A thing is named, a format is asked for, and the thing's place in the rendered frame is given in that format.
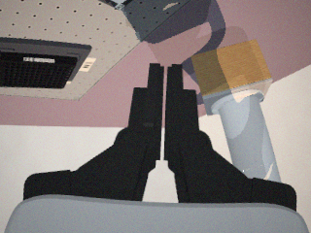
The white label with n1 text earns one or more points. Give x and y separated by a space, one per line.
89 61

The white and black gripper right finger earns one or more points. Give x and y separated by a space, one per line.
208 177

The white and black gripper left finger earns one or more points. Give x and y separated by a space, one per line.
116 172

